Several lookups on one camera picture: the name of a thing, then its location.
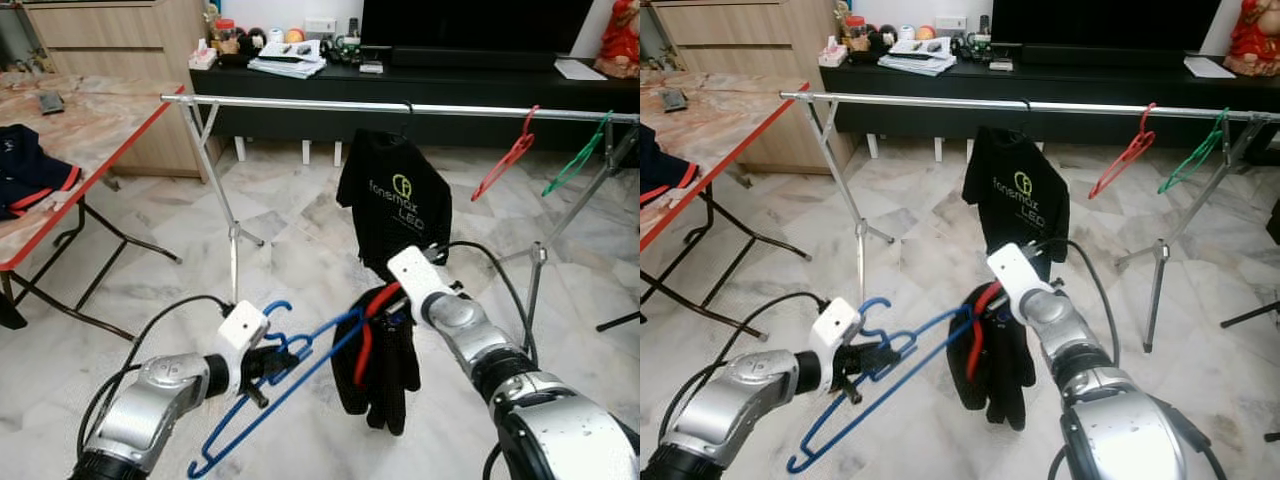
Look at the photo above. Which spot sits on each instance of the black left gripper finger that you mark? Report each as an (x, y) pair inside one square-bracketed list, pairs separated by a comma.
[(294, 367), (886, 365), (297, 347), (888, 345)]

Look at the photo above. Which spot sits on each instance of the blue plastic hanger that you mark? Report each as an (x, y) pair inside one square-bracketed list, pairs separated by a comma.
[(900, 380), (300, 380)]

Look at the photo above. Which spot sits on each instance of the black garment with red trim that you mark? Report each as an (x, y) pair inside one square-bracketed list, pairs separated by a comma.
[(385, 380), (1000, 375)]

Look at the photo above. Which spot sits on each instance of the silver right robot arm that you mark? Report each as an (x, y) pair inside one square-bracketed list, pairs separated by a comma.
[(560, 420), (1140, 420)]

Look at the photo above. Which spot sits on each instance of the red plastic hanger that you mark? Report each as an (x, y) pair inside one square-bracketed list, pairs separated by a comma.
[(505, 165), (1122, 162)]

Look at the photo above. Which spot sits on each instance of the black hanger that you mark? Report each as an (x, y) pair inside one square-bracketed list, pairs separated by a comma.
[(407, 118), (1027, 115)]

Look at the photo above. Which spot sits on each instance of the green plastic hanger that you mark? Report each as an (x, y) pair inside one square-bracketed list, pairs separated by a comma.
[(575, 160), (1192, 157)]

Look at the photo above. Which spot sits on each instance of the black printed t-shirt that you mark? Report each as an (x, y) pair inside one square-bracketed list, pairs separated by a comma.
[(395, 210), (1015, 205)]

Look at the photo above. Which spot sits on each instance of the black television console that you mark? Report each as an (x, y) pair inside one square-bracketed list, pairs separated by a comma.
[(420, 105), (1050, 102)]

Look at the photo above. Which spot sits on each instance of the black folding chair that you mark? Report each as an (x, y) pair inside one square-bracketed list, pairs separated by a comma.
[(620, 322), (1250, 312)]

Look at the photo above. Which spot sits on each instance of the silver metal clothes rack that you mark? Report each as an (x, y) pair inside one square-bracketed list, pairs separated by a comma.
[(920, 101), (300, 103)]

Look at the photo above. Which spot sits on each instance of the white remote control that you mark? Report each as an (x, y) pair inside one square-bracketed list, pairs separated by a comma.
[(370, 68), (1000, 65)]

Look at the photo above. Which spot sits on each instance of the black soundbar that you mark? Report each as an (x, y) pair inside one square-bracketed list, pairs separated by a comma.
[(470, 58), (1100, 55)]

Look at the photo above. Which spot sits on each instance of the stack of papers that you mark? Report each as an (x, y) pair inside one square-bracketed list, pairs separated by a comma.
[(917, 57), (287, 60)]

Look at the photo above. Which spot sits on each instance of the red-edged folding table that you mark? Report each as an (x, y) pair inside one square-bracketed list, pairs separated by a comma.
[(720, 130), (100, 130)]

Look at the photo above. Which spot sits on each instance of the navy jacket with red trim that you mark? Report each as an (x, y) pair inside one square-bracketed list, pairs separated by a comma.
[(35, 170), (665, 165)]

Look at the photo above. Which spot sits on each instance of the orange ball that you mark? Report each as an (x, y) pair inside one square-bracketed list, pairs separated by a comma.
[(295, 35), (925, 33)]

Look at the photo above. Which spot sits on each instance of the pink tissue box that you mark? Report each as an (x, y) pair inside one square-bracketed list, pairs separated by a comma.
[(833, 54), (203, 57)]

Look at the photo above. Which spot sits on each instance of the black flat television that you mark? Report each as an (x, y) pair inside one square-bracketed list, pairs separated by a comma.
[(475, 22), (1105, 20)]

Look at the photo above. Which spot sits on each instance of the white paper sheet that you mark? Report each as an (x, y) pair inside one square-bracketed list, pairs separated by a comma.
[(1210, 67), (580, 69)]

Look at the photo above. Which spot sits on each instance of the red-lidded jar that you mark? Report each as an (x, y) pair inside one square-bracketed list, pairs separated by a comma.
[(227, 38), (857, 35)]

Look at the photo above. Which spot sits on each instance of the light wooden cabinet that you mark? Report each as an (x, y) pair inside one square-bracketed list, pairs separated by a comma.
[(750, 60), (120, 60)]

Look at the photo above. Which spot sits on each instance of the dark wallet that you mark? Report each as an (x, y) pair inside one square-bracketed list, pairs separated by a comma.
[(52, 102), (674, 100)]

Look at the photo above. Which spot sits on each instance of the red laughing Buddha statue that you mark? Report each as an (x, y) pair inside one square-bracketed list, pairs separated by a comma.
[(620, 40), (1255, 38)]

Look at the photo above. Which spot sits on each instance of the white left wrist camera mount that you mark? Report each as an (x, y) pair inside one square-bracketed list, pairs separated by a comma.
[(243, 335), (835, 332)]

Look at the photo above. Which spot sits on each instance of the white wall socket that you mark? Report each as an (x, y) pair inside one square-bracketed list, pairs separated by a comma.
[(950, 24), (320, 26)]

